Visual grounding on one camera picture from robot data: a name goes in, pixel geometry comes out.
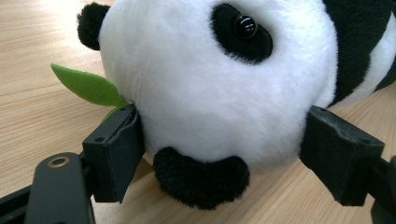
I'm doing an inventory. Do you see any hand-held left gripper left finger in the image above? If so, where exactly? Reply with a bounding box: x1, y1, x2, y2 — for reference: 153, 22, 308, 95
81, 103, 147, 204

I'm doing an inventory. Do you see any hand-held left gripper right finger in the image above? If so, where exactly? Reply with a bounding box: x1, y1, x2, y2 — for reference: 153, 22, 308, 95
298, 105, 386, 207

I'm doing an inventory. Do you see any panda plush toy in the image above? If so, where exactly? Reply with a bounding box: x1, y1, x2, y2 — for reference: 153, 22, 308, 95
50, 0, 396, 211

